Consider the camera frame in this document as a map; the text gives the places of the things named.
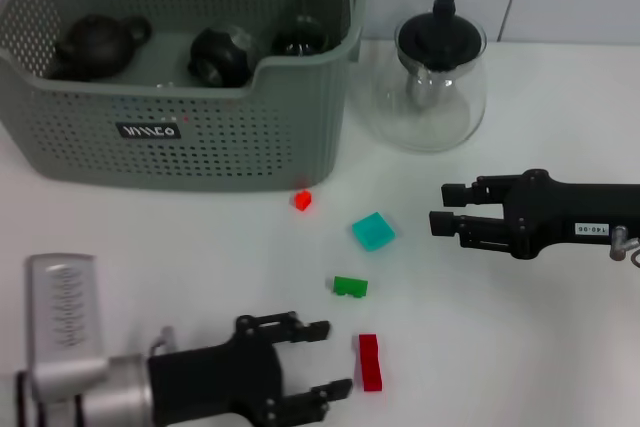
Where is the left gripper cable with plug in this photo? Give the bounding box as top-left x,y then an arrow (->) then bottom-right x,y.
148,326 -> 180,357

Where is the green toy brick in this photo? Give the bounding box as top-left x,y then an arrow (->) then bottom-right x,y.
333,275 -> 370,299

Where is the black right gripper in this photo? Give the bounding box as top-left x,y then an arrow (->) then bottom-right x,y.
428,169 -> 640,261

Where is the right gripper cable with plug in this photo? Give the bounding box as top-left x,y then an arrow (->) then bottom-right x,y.
609,225 -> 640,266

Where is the black glass teapot lid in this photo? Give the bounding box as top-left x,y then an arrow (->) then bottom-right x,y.
398,0 -> 487,73

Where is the dark clay teapot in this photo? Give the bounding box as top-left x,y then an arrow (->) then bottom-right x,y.
48,14 -> 153,82

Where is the dark red long brick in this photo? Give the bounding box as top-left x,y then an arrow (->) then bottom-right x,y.
358,333 -> 384,392

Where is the clear glass teapot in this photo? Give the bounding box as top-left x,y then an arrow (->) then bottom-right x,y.
349,0 -> 489,152

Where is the steel tea infuser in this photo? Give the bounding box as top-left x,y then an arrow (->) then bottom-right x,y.
405,70 -> 440,109

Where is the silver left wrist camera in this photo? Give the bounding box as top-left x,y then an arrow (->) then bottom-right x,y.
25,252 -> 109,401

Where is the teal square brick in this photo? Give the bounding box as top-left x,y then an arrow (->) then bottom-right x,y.
351,211 -> 396,253

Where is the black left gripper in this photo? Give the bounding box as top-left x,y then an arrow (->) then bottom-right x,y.
147,311 -> 354,427

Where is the gripper cable with plug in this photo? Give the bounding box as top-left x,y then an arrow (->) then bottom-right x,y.
148,326 -> 180,357
609,225 -> 640,266

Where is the grey-green perforated storage bin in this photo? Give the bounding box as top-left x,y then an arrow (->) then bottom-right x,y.
0,0 -> 374,193

